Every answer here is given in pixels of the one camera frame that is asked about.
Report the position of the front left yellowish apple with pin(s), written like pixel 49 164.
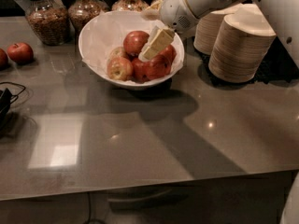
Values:
pixel 120 68

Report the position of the black device with cable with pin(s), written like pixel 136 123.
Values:
pixel 9 94

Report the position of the glass cereal jar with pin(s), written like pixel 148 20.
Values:
pixel 130 5
pixel 82 11
pixel 49 21

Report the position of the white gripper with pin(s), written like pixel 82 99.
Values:
pixel 172 10

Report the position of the front stack paper bowls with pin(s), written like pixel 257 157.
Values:
pixel 241 44

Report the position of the back left yellowish apple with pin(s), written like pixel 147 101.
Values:
pixel 118 52

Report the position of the red apple on table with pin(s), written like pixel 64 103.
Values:
pixel 20 53

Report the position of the black mat under stacks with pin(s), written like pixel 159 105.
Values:
pixel 274 69

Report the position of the white ceramic bowl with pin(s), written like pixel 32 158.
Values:
pixel 176 66

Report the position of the yellowish apple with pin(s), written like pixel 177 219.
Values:
pixel 120 68
pixel 118 52

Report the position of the back stack paper bowls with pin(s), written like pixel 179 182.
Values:
pixel 208 27

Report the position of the leftmost glass cereal jar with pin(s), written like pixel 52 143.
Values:
pixel 49 21

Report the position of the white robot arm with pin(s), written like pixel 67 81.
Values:
pixel 232 205

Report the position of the red apple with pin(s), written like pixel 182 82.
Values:
pixel 139 71
pixel 157 67
pixel 169 52
pixel 20 53
pixel 135 41

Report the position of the stack paper bowls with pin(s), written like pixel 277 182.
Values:
pixel 208 27
pixel 241 44

